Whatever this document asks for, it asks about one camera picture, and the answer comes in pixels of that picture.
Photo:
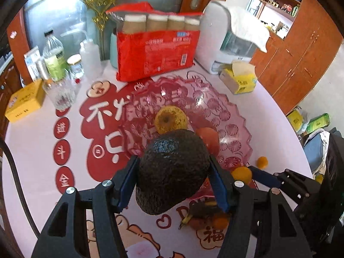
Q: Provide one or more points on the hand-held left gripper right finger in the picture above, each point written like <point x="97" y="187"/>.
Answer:
<point x="219" y="190"/>

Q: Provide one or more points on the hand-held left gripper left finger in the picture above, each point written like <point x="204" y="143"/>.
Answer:
<point x="128" y="184"/>

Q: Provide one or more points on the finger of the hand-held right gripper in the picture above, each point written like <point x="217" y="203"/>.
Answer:
<point x="295" y="185"/>
<point x="264" y="177"/>

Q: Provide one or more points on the orange mandarin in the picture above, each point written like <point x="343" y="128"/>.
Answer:
<point x="221" y="222"/>
<point x="242" y="174"/>

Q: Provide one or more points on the dark green avocado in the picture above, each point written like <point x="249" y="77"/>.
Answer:
<point x="172" y="172"/>

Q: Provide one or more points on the pink glass fruit plate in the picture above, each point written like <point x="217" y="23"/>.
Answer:
<point x="204" y="107"/>

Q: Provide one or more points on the small orange kumquat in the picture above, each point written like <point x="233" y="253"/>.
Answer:
<point x="262" y="162"/>

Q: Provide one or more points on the bruised banana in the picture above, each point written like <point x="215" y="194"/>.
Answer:
<point x="204" y="209"/>

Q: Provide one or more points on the blue chair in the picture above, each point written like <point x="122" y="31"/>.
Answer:
<point x="314" y="150"/>

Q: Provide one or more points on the red tomato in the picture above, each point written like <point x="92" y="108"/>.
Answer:
<point x="209" y="138"/>

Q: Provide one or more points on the yellow green packet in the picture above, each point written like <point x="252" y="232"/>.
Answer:
<point x="295" y="119"/>

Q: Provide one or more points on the yellow apple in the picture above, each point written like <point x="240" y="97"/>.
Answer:
<point x="169" y="119"/>

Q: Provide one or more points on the yellow tissue box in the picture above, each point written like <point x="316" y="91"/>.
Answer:
<point x="239" y="79"/>

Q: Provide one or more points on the clear glass tumbler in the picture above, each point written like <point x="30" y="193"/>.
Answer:
<point x="60" y="92"/>

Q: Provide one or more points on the small glass jar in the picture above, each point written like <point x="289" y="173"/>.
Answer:
<point x="75" y="65"/>

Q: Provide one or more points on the yellow cardboard box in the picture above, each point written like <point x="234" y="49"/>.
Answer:
<point x="24" y="102"/>

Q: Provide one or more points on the white squeeze bottle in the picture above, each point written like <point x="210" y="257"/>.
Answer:
<point x="90" y="56"/>

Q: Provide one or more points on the teal vase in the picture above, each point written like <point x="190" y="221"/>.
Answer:
<point x="114" y="49"/>

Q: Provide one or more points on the red pack of paper cups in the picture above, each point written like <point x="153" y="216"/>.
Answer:
<point x="156" y="45"/>

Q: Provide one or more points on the white water dispenser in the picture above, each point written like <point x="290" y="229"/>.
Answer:
<point x="220" y="40"/>

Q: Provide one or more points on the green label plastic bottle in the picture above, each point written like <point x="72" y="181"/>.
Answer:
<point x="55" y="56"/>

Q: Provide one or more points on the white towel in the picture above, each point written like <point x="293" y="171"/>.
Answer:
<point x="248" y="24"/>

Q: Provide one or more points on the white carton box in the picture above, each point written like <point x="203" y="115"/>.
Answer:
<point x="32" y="61"/>

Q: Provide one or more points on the dark wooden side cabinet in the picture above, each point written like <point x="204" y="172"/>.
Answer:
<point x="12" y="67"/>

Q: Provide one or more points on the grey refrigerator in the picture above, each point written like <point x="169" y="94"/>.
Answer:
<point x="67" y="18"/>

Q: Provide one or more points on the gold decorative branches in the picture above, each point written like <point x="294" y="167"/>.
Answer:
<point x="103" y="0"/>

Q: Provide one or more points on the wooden wall shelf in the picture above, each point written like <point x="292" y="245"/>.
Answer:
<point x="279" y="2"/>

